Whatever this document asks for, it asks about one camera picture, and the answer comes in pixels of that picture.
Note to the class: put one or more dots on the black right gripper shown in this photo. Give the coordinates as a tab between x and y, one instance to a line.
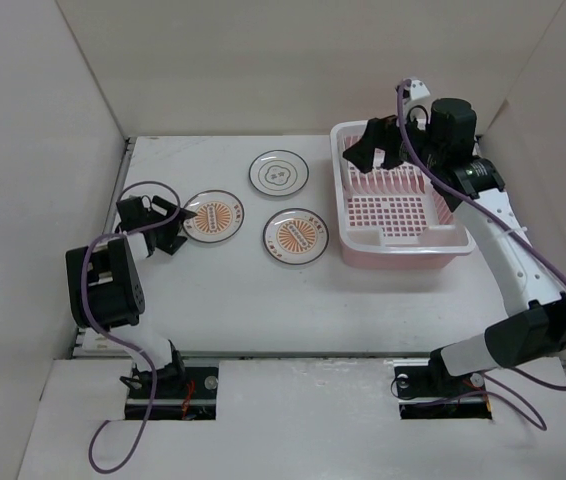
377	134

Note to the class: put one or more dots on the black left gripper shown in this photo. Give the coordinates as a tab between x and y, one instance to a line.
166	208

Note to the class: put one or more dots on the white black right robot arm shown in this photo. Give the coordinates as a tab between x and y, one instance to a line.
532	290

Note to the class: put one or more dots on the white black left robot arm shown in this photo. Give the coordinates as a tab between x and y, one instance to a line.
114	292

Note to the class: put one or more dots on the white pink dish rack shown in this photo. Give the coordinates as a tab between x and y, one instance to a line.
391	219

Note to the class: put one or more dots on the left orange sunburst plate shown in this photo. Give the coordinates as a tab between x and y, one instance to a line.
218	216

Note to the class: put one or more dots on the orange sunburst plate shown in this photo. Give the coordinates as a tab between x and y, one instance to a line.
295	237
218	216

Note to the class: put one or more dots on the black rimmed flower plate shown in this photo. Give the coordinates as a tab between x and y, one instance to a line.
279	173

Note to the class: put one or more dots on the right orange sunburst plate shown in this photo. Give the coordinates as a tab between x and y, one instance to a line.
295	237

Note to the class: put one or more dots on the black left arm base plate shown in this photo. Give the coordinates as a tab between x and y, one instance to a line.
195	400

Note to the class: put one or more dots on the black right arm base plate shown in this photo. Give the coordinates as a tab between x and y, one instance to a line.
422	397

